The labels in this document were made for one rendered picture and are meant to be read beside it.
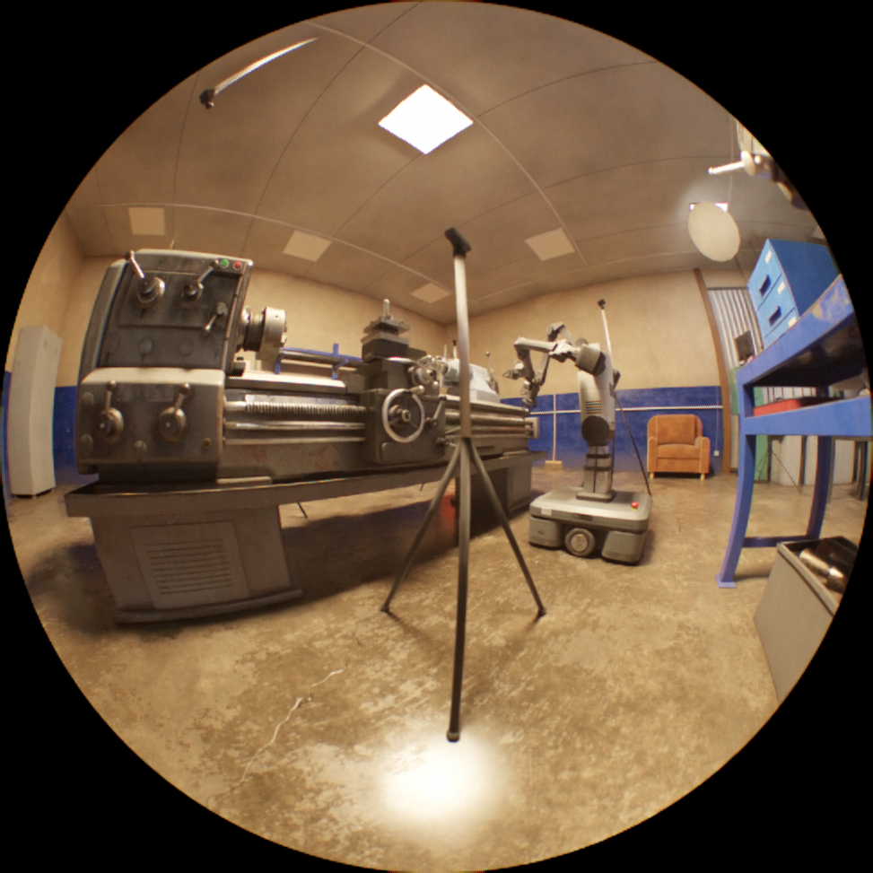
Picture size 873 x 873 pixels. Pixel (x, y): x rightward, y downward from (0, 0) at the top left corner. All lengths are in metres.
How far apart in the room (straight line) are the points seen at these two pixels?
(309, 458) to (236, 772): 1.04
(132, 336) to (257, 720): 1.13
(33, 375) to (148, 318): 3.27
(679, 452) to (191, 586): 4.47
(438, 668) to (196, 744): 0.65
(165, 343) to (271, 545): 0.80
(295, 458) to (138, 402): 0.62
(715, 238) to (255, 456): 4.32
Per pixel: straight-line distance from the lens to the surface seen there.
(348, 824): 0.64
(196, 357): 1.04
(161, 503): 0.91
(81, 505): 1.02
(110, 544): 1.12
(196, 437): 0.87
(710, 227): 3.90
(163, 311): 1.10
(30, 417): 4.19
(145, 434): 0.90
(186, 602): 1.14
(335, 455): 1.14
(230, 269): 1.14
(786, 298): 1.21
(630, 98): 3.25
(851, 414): 0.67
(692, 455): 4.08
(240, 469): 1.04
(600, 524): 1.35
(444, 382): 2.03
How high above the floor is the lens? 0.62
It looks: level
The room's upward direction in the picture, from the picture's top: 1 degrees counter-clockwise
